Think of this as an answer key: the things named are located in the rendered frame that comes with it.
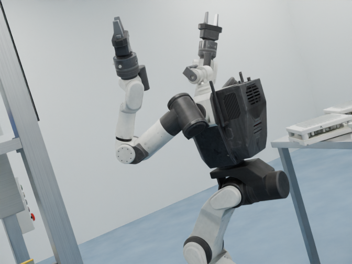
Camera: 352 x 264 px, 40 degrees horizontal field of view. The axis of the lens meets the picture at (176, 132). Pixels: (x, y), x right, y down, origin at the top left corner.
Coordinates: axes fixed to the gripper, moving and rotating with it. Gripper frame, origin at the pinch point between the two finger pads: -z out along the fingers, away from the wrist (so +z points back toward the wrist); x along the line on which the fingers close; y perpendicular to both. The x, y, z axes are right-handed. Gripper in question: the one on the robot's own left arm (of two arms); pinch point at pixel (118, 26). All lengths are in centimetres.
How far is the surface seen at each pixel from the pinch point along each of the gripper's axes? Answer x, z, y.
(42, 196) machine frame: -62, 26, -22
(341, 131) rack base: 16, 67, 85
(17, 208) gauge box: -44, 41, -38
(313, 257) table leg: 22, 144, 71
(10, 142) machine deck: -57, 11, -27
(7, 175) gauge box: -40, 31, -39
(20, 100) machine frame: -50, 2, -23
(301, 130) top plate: 16, 63, 67
